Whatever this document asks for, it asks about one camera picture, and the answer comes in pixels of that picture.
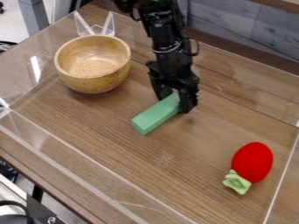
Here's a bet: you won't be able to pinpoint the clear acrylic tray walls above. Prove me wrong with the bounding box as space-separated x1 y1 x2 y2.
0 16 299 224

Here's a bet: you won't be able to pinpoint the black cable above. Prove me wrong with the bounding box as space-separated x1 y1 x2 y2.
0 199 28 224

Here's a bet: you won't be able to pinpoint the black bracket with bolt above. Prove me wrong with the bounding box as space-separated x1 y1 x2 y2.
26 196 66 224

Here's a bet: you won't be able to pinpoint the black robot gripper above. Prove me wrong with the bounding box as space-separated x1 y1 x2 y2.
145 43 200 114

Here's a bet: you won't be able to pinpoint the red plush strawberry toy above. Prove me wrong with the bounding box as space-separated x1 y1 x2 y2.
222 142 275 195

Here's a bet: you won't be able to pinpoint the brown wooden bowl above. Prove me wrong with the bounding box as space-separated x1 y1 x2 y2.
53 35 130 95

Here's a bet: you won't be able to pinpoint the green rectangular stick block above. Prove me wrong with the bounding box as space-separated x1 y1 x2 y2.
130 94 180 135

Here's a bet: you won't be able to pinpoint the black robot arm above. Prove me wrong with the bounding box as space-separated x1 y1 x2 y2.
113 0 200 113

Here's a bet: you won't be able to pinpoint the black table leg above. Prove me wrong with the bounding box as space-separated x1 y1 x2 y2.
32 185 42 202

